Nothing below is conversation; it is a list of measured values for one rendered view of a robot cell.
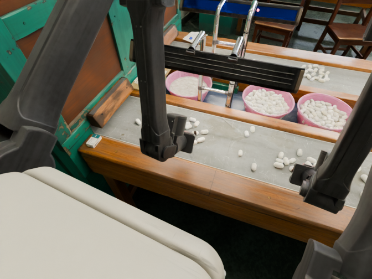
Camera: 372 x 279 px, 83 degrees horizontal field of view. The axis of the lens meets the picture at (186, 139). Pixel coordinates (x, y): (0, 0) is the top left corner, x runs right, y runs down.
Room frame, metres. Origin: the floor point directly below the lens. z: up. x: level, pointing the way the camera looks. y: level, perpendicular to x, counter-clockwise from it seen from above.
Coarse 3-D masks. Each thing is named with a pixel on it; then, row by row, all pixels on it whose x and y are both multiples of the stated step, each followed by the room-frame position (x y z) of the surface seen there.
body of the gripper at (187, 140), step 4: (180, 136) 0.44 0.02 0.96; (184, 136) 0.46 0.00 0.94; (188, 136) 0.46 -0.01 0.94; (192, 136) 0.46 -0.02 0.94; (184, 140) 0.44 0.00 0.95; (188, 140) 0.45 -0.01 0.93; (192, 140) 0.45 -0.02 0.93; (184, 144) 0.43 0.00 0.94; (188, 144) 0.44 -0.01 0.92; (192, 144) 0.44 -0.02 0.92; (184, 148) 0.44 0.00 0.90; (188, 148) 0.43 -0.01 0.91; (192, 148) 0.43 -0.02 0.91; (188, 152) 0.43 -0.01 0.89
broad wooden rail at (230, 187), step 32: (96, 160) 0.51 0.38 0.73; (128, 160) 0.48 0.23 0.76; (160, 192) 0.42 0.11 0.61; (192, 192) 0.37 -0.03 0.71; (224, 192) 0.34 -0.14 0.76; (256, 192) 0.34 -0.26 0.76; (288, 192) 0.34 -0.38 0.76; (256, 224) 0.28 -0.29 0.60; (288, 224) 0.25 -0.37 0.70; (320, 224) 0.23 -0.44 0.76
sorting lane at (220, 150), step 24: (120, 120) 0.73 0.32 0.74; (216, 120) 0.73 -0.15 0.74; (216, 144) 0.58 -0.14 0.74; (240, 144) 0.58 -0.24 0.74; (264, 144) 0.58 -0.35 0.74; (288, 144) 0.58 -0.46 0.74; (312, 144) 0.58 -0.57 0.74; (216, 168) 0.46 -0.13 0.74; (240, 168) 0.46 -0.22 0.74; (264, 168) 0.46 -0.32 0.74; (288, 168) 0.46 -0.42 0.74; (360, 192) 0.35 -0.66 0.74
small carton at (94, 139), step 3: (93, 135) 0.60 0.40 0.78; (96, 135) 0.60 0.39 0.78; (99, 135) 0.60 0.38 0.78; (90, 138) 0.58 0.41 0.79; (93, 138) 0.58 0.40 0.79; (96, 138) 0.58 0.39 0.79; (99, 138) 0.58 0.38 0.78; (87, 141) 0.56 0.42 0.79; (90, 141) 0.56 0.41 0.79; (93, 141) 0.56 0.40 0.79; (96, 141) 0.57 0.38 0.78; (99, 141) 0.58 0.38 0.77; (87, 144) 0.55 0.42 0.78; (90, 144) 0.55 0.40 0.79; (93, 144) 0.55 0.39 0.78; (96, 144) 0.56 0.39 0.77; (93, 147) 0.54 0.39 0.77
